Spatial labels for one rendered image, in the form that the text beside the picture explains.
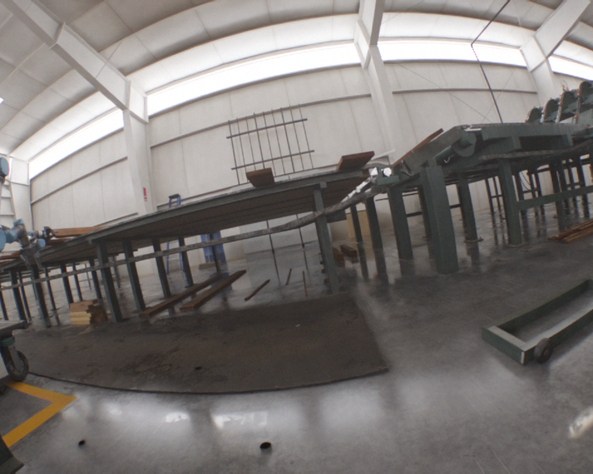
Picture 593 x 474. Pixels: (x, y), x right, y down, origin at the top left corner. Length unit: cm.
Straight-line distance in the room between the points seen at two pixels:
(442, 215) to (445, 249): 23
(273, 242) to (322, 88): 502
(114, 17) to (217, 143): 502
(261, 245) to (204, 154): 346
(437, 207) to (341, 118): 694
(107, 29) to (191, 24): 235
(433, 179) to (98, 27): 826
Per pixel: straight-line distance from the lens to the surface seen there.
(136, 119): 983
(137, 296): 302
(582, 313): 113
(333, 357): 107
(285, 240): 735
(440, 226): 197
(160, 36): 873
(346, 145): 834
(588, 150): 400
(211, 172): 865
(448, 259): 201
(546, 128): 299
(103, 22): 844
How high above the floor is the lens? 50
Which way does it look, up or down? 2 degrees down
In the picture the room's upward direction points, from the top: 11 degrees counter-clockwise
